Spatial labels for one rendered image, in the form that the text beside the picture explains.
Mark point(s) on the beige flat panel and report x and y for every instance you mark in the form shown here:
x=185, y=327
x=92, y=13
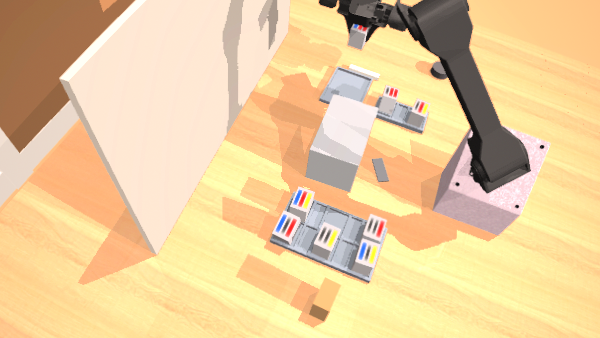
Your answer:
x=159, y=90

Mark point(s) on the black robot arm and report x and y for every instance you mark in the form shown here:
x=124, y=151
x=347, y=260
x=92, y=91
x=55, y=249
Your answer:
x=444, y=28

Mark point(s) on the orange rectangular block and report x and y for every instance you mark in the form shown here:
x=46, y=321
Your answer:
x=324, y=300

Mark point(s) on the white flat bar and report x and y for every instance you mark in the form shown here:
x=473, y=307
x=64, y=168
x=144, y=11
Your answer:
x=364, y=72

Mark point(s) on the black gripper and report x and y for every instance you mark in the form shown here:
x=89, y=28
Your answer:
x=391, y=16

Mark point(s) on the dark grey short cylinder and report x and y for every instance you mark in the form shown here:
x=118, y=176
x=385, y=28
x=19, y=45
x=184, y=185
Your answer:
x=438, y=71

